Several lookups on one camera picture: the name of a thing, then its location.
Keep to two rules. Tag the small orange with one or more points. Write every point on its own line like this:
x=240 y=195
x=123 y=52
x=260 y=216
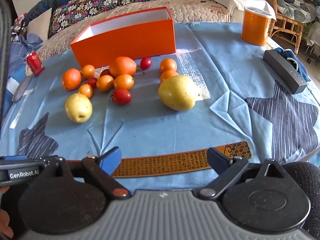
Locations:
x=168 y=65
x=167 y=75
x=88 y=71
x=123 y=81
x=105 y=83
x=85 y=90

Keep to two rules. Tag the red cherry tomato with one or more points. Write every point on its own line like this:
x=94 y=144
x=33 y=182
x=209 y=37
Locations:
x=122 y=96
x=105 y=72
x=92 y=82
x=146 y=63

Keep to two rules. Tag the blue cloth heap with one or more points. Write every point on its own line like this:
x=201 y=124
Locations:
x=25 y=45

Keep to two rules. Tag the white pillow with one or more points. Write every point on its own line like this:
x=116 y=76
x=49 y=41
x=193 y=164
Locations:
x=40 y=25

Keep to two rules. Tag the grey oblong flat object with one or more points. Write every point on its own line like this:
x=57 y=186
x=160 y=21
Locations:
x=21 y=90

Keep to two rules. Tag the red soda can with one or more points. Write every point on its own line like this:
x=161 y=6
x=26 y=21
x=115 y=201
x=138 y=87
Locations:
x=35 y=63

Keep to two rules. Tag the large yellow pear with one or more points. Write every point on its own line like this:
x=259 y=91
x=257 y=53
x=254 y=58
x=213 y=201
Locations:
x=178 y=92

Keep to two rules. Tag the dark grey long box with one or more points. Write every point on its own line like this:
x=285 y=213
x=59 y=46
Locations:
x=285 y=71

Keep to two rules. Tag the leaf-print chair cushion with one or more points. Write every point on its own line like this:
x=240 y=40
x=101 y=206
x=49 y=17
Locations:
x=293 y=6

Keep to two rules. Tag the wicker chair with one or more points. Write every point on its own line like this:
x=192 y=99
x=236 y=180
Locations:
x=287 y=30

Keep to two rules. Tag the white cloth-covered side table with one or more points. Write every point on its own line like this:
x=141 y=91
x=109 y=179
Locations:
x=247 y=1

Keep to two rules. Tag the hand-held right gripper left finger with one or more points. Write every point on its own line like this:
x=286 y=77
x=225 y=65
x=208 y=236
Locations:
x=111 y=158

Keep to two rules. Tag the floral cloth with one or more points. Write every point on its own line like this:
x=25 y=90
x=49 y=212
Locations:
x=20 y=22

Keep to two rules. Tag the dark blue towel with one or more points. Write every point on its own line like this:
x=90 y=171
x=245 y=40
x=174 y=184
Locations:
x=298 y=63

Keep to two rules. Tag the person's left hand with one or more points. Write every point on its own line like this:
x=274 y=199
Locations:
x=5 y=223

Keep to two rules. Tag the brown patterned flat strip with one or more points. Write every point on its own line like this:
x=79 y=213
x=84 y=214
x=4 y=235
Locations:
x=170 y=163

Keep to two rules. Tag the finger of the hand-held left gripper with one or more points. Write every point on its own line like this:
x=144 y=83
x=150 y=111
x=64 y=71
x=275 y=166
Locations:
x=48 y=161

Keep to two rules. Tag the orange cylindrical container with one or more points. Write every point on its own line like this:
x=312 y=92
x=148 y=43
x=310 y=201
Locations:
x=256 y=26

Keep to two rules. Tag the orange cardboard box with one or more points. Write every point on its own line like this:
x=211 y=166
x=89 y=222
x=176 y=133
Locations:
x=130 y=38

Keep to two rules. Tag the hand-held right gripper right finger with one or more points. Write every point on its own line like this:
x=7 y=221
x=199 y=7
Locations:
x=216 y=160

